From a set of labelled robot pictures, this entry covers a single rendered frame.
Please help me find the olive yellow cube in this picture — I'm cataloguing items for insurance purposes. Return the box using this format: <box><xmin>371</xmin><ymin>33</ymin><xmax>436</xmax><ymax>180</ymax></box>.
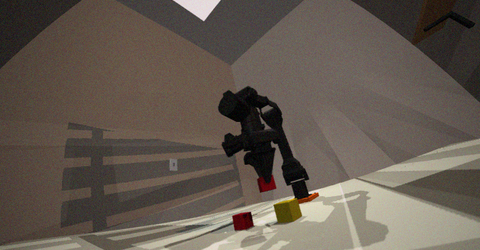
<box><xmin>273</xmin><ymin>199</ymin><xmax>302</xmax><ymax>223</ymax></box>

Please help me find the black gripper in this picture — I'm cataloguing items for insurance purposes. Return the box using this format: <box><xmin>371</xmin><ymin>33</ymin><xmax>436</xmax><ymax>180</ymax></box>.
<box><xmin>242</xmin><ymin>121</ymin><xmax>281</xmax><ymax>183</ymax></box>

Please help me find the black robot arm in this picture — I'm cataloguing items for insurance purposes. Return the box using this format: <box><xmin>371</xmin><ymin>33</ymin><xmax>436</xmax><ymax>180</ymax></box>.
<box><xmin>218</xmin><ymin>86</ymin><xmax>312</xmax><ymax>200</ymax></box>

